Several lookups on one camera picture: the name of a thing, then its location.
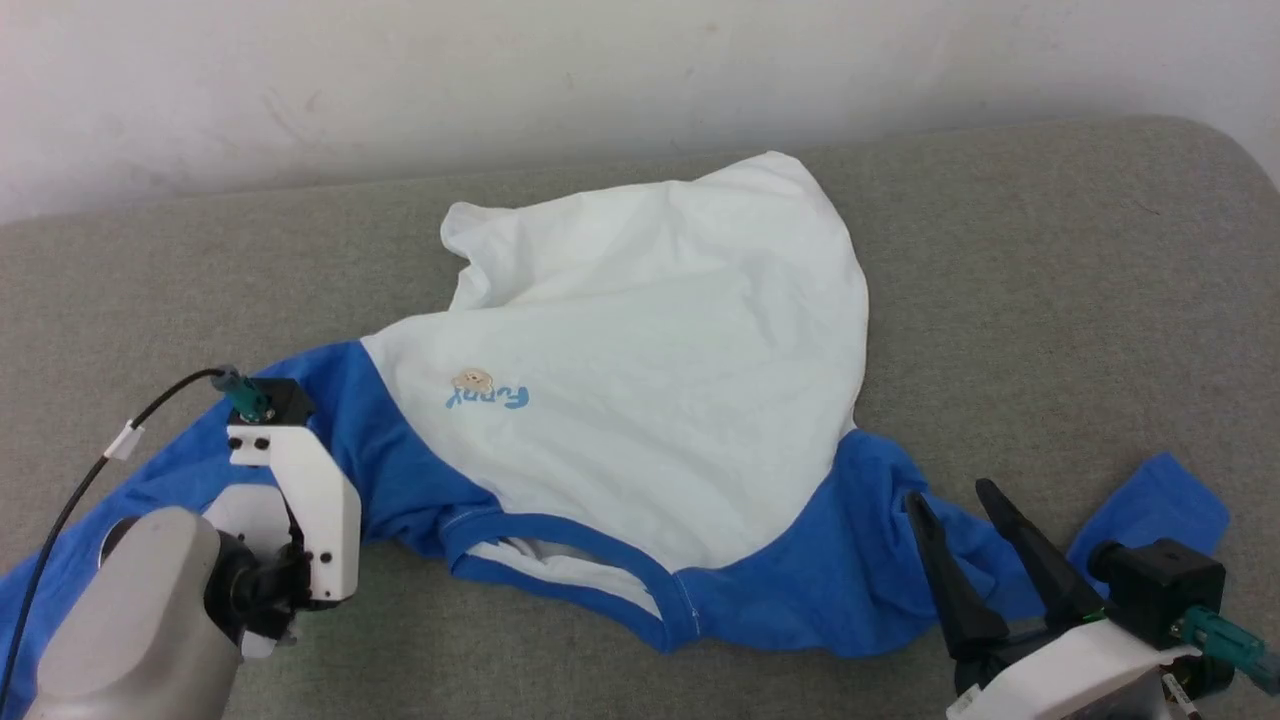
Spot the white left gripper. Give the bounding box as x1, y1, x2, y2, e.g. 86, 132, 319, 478
227, 424, 362, 612

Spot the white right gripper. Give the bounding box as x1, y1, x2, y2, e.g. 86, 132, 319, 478
904, 477, 1203, 720

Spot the blue and white t-shirt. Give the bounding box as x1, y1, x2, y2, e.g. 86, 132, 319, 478
0, 150, 1232, 707

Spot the grey fabric sofa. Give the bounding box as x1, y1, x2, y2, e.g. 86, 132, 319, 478
0, 115, 1280, 720

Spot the teal-plug right arm cable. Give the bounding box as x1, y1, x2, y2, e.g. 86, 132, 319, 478
1160, 607, 1280, 720

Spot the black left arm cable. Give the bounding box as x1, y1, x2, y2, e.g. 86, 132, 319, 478
0, 366, 276, 706

